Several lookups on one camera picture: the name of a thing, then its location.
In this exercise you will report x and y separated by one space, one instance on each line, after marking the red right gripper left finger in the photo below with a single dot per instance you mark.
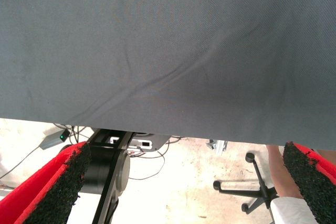
47 190

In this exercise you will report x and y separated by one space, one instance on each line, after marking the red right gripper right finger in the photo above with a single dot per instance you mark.
315 182

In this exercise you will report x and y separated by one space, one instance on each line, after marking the bare person leg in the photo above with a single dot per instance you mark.
282 176

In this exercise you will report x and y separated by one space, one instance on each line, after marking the grey box with green light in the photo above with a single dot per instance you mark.
51 141

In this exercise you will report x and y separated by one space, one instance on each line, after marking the black office chair base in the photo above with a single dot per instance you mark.
258 179

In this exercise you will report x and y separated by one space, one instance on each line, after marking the white electronic box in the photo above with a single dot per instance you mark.
145 144

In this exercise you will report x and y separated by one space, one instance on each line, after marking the dark grey table cloth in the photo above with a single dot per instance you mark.
157 37

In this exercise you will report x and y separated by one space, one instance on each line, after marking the small aluminium bracket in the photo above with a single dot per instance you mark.
219 145

